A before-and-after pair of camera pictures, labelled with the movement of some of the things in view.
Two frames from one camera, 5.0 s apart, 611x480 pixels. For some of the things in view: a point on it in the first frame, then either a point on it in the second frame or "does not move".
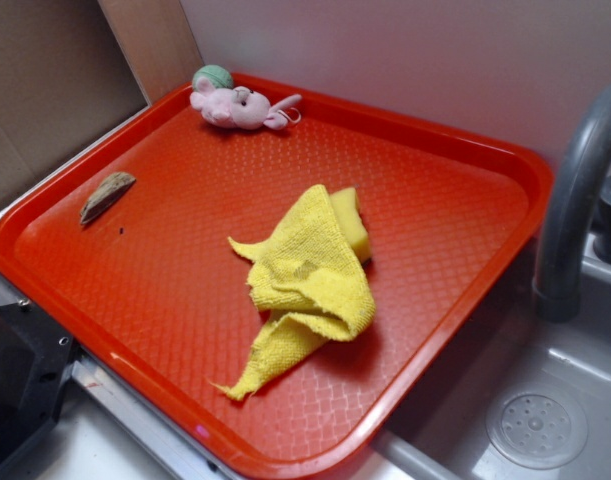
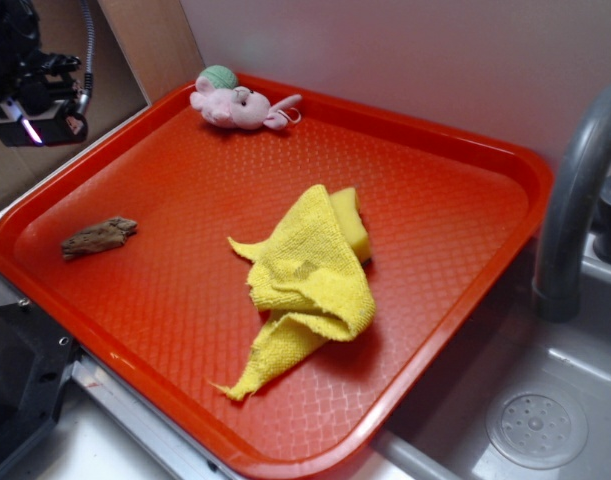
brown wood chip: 110,187 to 111,233
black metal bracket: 28,361 does not move
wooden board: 157,41 does not move
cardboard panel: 54,80 does not move
